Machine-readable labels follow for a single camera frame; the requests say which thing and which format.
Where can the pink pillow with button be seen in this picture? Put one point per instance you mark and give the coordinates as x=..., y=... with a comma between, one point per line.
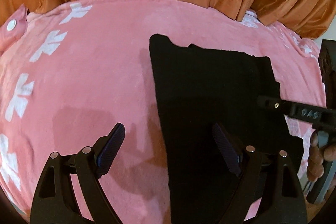
x=14, y=28

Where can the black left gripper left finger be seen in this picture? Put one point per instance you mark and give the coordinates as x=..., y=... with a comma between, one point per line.
x=54, y=199

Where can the dark wooden furniture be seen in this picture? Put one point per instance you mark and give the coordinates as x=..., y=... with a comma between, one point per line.
x=327, y=64

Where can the black cloth garment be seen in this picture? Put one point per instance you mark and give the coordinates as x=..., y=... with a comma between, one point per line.
x=195, y=89

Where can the person's right hand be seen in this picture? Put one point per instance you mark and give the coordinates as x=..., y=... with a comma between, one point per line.
x=316, y=158

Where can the pink fleece blanket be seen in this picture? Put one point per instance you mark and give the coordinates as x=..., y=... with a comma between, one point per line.
x=85, y=66

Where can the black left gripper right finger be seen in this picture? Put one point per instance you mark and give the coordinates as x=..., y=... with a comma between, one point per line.
x=270, y=176

